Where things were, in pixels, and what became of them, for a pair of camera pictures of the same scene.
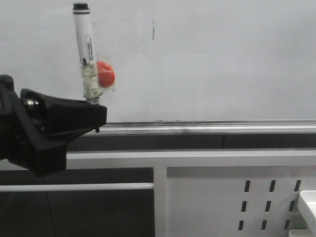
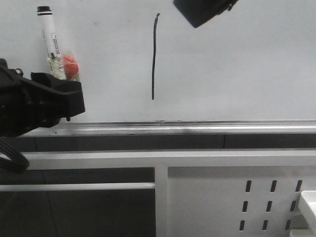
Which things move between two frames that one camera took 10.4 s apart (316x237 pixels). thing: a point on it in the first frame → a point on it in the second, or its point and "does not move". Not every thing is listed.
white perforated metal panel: (236, 201) does not move
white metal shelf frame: (159, 160) does not move
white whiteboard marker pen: (82, 21) → (55, 61)
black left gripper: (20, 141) → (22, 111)
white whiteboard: (175, 60) does not move
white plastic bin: (307, 201) does not move
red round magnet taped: (106, 74) → (71, 67)
